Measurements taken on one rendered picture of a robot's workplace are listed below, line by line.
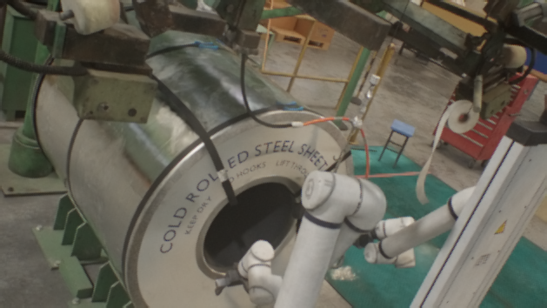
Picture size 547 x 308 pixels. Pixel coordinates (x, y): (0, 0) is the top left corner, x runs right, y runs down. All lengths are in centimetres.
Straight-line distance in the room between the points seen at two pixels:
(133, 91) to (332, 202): 63
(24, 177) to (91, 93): 259
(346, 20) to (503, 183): 61
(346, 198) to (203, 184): 76
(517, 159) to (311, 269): 64
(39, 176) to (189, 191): 192
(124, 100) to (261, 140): 93
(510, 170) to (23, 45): 359
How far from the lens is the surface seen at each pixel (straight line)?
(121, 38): 144
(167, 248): 236
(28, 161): 394
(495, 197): 164
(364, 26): 133
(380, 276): 425
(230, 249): 284
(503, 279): 514
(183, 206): 226
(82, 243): 329
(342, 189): 165
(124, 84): 146
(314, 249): 170
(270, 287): 209
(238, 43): 162
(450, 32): 299
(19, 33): 445
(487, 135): 726
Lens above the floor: 208
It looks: 23 degrees down
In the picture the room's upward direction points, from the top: 20 degrees clockwise
